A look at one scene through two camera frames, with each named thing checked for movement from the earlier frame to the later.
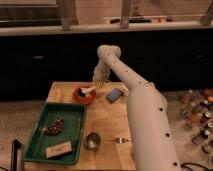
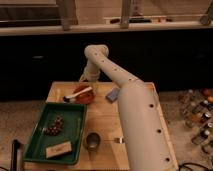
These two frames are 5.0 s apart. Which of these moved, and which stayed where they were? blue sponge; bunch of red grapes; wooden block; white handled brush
Moved: white handled brush
Stayed: wooden block; blue sponge; bunch of red grapes
